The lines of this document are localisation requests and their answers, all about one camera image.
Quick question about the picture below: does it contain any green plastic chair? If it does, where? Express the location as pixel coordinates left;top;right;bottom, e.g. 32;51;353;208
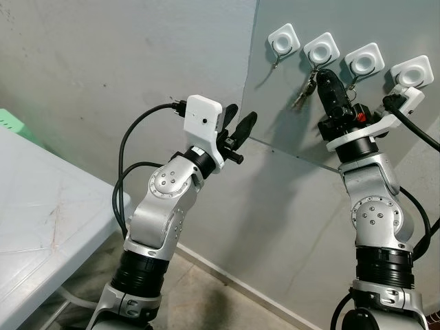
0;108;42;149

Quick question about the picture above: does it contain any white plastic folding table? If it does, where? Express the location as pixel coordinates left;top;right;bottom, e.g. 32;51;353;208
0;127;131;330

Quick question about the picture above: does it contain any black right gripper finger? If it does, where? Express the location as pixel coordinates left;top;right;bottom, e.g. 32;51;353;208
316;69;338;107
329;71;353;111

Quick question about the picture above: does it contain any white square wall hook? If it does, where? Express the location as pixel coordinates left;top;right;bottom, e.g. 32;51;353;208
303;33;340;67
390;56;434;90
267;23;301;57
344;43;385;78

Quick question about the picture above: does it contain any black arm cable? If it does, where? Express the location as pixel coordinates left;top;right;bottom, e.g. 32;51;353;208
113;102;190;238
383;94;440;261

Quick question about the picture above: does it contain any silver key bunch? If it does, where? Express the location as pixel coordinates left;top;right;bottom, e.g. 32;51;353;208
292;65;320;111

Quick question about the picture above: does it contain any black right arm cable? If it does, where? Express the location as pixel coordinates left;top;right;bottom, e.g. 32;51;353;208
383;94;440;261

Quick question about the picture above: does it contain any grey wall panel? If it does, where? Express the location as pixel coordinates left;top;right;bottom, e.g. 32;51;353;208
242;0;440;179

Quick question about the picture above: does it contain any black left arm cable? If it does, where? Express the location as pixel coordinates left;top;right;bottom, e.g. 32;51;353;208
113;102;190;238

